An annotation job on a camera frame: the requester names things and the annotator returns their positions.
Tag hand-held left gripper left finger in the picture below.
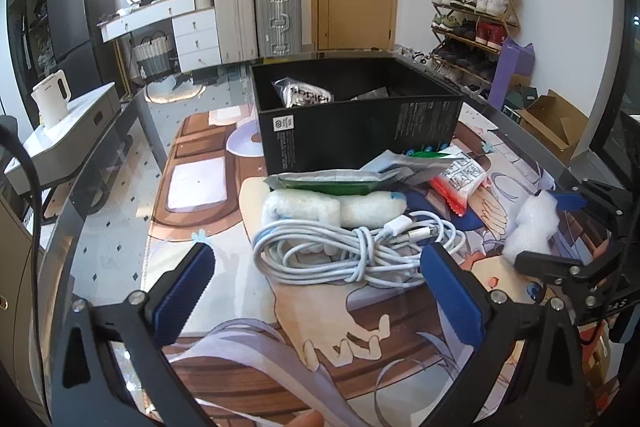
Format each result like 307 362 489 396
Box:
50 242 217 427

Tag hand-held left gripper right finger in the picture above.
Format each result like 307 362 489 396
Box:
420 242 591 427

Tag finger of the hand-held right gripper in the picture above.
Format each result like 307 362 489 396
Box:
514 227 626 323
547 179 638 238

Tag white foam piece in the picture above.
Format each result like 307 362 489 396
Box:
501 194 561 265

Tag white cable bundle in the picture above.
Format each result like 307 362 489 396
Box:
251 212 468 290

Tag grey printed plastic bag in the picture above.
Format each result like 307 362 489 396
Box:
360 150 453 188

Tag black cardboard box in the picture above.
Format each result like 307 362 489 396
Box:
250 56 466 178

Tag person's left hand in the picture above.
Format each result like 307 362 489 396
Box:
280 409 327 427

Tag open cardboard box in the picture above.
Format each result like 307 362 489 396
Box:
517 89 591 165

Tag printed desk mat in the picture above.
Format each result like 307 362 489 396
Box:
142 99 616 427

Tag white diamond patterned rug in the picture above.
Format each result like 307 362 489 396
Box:
40 97 171 308

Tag red and white snack packet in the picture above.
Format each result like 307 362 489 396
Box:
429 158 488 219

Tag dark green box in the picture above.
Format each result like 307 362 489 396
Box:
502 87 538 118

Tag purple step stool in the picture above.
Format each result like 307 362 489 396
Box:
487 38 536 108

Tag white packet with green print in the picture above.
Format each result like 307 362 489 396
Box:
402 144 468 162

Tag beige cabinet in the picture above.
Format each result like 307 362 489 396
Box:
0 192 46 408

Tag wooden shoe rack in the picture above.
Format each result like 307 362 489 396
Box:
430 0 522 88

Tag white side cabinet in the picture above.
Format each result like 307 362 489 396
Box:
4 82 123 188

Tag scattered sneakers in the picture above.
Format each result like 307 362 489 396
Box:
395 44 466 80

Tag silver packet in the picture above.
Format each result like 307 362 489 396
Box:
350 88 401 102

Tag rows of assorted shoes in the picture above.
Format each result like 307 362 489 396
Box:
429 0 521 82

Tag white electric kettle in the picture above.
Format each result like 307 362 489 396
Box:
31 69 72 128

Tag woven basket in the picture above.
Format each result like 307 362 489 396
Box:
132 34 176 80

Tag white dresser with drawers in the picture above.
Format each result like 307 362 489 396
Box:
98 0 222 72

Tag white suitcase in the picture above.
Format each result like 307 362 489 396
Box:
213 0 259 62

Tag silver suitcase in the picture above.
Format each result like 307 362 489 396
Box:
255 0 303 56

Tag black fridge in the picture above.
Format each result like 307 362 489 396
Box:
46 0 121 100

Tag dark glass cabinet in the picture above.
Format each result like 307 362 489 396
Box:
5 0 51 108

